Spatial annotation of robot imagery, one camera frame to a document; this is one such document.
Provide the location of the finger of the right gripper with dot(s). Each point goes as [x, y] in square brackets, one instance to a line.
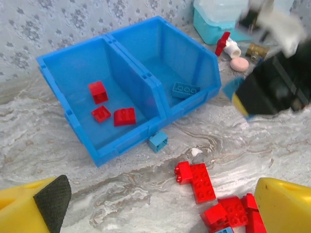
[262, 92]

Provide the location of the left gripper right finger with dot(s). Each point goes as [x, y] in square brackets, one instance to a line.
[286, 208]

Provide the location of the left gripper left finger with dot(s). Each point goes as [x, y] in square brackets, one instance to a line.
[22, 211]

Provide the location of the long red lego brick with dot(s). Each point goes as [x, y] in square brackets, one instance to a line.
[202, 184]

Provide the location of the small red lego brick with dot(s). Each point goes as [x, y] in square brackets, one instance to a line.
[184, 171]
[100, 114]

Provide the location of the small blue lego brick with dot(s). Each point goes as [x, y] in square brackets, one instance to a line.
[158, 143]

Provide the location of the pink round disc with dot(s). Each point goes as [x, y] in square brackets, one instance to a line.
[239, 63]

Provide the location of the brass valve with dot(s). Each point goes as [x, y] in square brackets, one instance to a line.
[255, 49]

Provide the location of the small red and white bottles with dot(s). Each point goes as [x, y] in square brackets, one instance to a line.
[233, 47]

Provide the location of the light blue storage box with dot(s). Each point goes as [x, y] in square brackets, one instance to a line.
[211, 26]

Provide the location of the blue plastic bin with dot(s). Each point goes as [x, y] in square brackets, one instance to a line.
[170, 48]
[73, 72]

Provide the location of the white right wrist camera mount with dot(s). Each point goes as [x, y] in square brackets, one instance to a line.
[281, 26]

